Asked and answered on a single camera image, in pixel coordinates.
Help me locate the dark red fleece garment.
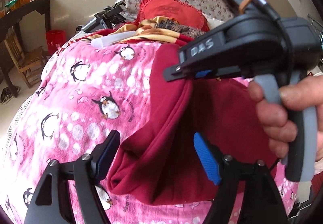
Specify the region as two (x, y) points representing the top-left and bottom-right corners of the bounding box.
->
(107, 44), (276, 205)

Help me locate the right hand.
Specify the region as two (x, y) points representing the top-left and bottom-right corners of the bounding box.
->
(248, 76), (322, 161)

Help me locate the small white pillow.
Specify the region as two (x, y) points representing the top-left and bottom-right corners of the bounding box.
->
(202, 13), (225, 30)

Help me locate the metal rack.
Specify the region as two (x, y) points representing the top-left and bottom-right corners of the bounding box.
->
(307, 14), (323, 43)

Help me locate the dark patterned cloth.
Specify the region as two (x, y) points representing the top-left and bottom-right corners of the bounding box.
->
(156, 19), (205, 39)

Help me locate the red heart pillow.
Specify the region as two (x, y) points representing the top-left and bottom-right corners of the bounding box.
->
(135, 0), (210, 32)

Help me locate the pink penguin quilt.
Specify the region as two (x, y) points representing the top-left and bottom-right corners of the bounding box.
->
(0, 38), (300, 224)

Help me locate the red yellow floral blanket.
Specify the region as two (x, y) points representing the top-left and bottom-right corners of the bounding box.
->
(56, 15), (210, 49)

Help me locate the wooden chair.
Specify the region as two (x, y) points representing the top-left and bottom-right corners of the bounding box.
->
(4, 32), (47, 88)

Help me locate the black tripod stand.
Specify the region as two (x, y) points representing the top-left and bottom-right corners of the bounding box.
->
(76, 1), (126, 33)

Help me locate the white rolled tube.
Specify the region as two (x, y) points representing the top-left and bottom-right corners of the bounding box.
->
(91, 31), (136, 49)

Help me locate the red bin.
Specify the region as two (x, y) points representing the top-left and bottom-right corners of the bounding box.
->
(45, 30), (67, 55)

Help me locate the dark wooden desk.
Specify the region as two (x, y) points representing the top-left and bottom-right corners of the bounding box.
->
(0, 0), (51, 99)

